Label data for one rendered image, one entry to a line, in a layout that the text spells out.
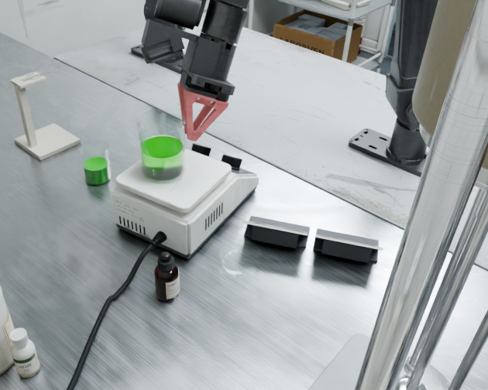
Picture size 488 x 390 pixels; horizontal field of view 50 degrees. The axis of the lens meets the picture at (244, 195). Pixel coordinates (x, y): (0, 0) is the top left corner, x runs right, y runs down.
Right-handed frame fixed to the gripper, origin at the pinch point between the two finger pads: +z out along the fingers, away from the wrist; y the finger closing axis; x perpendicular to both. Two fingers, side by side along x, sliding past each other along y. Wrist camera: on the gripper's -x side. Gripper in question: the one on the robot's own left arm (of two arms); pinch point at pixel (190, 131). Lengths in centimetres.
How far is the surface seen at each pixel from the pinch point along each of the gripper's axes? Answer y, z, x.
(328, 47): -188, -23, 104
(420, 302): 66, -10, -7
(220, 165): 10.3, 1.4, 2.9
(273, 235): 16.7, 7.7, 11.3
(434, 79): 60, -17, -5
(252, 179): 6.2, 3.5, 9.7
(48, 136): -16.8, 10.7, -20.3
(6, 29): -139, 10, -43
